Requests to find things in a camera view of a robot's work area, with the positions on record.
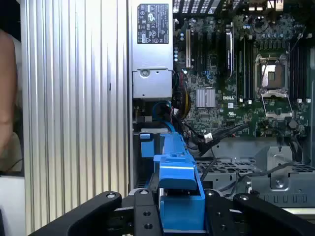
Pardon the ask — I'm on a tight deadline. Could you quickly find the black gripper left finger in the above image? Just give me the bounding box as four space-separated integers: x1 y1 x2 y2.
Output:
28 188 165 236

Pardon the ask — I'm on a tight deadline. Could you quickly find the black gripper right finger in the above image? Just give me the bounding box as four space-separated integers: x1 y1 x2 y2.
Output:
204 188 315 236

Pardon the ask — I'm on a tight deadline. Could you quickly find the hard disk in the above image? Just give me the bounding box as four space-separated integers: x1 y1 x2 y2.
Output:
154 131 206 234

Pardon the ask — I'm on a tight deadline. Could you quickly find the blue disk wire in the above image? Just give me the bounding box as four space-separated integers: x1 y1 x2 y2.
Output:
153 101 184 139

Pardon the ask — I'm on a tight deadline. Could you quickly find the disk bay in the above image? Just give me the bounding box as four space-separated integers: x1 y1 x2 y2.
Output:
132 118 197 190

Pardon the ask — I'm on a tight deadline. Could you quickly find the black RAM slot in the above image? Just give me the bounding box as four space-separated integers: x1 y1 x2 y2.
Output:
246 36 251 103
241 36 247 102
236 36 242 103
251 36 256 102

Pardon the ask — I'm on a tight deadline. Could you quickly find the white expansion slot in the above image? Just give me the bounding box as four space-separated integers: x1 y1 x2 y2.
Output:
186 29 192 69

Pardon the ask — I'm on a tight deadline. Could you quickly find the silver metal drive cage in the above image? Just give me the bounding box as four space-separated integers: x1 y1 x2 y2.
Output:
196 137 315 210

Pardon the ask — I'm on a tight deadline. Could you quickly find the green Dell motherboard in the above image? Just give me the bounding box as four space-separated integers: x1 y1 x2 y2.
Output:
173 13 315 138

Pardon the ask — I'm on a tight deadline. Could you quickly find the silver finned heat sink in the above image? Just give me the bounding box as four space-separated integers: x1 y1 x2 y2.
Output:
196 88 217 108

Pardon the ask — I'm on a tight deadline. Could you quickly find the metal socket cover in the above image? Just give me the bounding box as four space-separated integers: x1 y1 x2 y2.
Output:
260 89 294 120

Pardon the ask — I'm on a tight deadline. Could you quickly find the open PC case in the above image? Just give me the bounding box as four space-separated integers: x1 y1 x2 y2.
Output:
127 0 315 215

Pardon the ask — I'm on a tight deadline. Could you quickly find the CPU socket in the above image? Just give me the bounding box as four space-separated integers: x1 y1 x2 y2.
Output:
255 54 290 91

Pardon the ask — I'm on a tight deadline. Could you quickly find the thin metal locking lever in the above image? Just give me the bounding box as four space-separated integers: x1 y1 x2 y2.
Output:
260 55 272 87

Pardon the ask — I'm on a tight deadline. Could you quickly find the silver power supply unit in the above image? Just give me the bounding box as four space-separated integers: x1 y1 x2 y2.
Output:
131 0 174 100

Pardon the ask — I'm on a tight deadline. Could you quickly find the silver blue upright card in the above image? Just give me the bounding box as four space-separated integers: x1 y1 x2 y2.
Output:
225 29 235 78

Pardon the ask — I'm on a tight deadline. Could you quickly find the black wire with paper label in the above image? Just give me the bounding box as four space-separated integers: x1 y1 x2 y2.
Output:
183 122 249 148

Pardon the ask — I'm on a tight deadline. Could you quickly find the yellow black wire bundle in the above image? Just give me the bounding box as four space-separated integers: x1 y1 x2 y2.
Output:
172 70 193 121

